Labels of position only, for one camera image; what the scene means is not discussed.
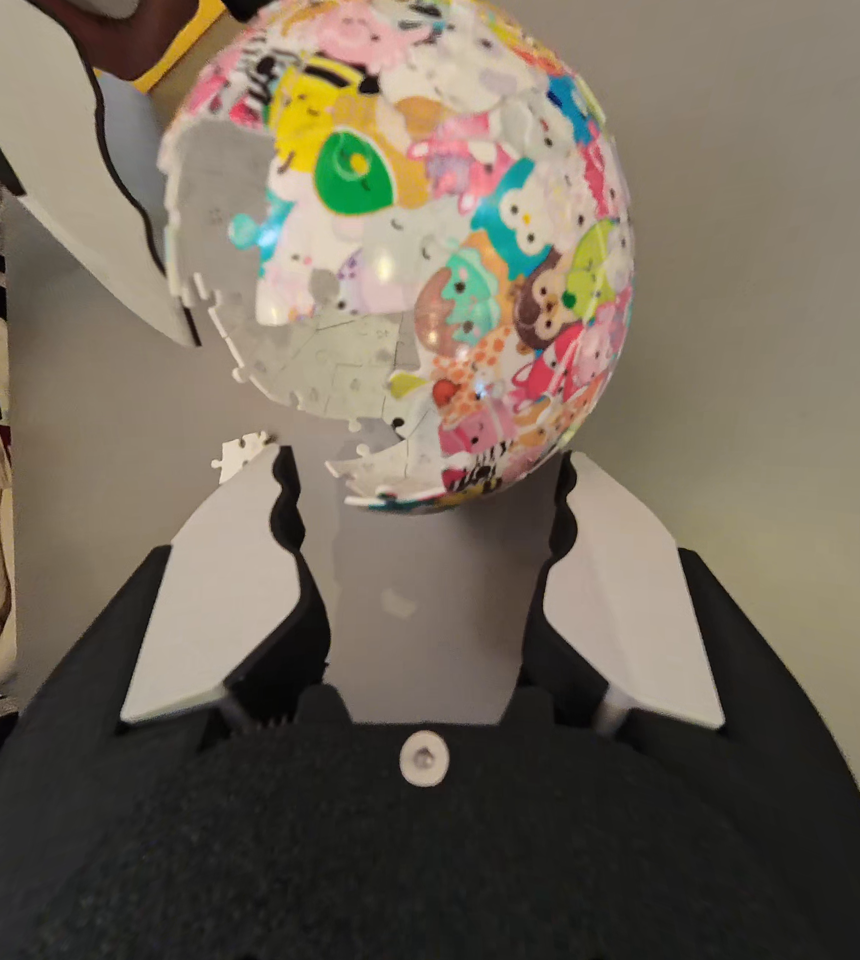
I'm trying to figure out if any person's left hand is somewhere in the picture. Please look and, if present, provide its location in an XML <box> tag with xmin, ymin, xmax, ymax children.
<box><xmin>36</xmin><ymin>0</ymin><xmax>202</xmax><ymax>80</ymax></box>

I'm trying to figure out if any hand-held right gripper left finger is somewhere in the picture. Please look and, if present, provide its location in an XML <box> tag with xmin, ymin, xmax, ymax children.
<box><xmin>121</xmin><ymin>444</ymin><xmax>332</xmax><ymax>725</ymax></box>

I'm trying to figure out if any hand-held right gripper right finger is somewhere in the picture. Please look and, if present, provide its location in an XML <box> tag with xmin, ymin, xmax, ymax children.
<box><xmin>520</xmin><ymin>450</ymin><xmax>725</xmax><ymax>735</ymax></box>

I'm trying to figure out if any colourful puzzle ball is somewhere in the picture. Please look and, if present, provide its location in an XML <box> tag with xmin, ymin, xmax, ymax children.
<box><xmin>158</xmin><ymin>0</ymin><xmax>637</xmax><ymax>515</ymax></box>

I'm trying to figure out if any colourful puzzle piece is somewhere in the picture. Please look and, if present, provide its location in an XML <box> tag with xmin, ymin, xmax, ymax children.
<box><xmin>212</xmin><ymin>431</ymin><xmax>278</xmax><ymax>485</ymax></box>

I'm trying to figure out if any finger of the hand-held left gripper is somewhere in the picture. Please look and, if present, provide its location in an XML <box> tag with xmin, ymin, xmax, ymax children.
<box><xmin>0</xmin><ymin>0</ymin><xmax>203</xmax><ymax>348</ymax></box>

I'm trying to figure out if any yellow box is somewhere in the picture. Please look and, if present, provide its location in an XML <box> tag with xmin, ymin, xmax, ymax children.
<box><xmin>133</xmin><ymin>3</ymin><xmax>230</xmax><ymax>95</ymax></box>

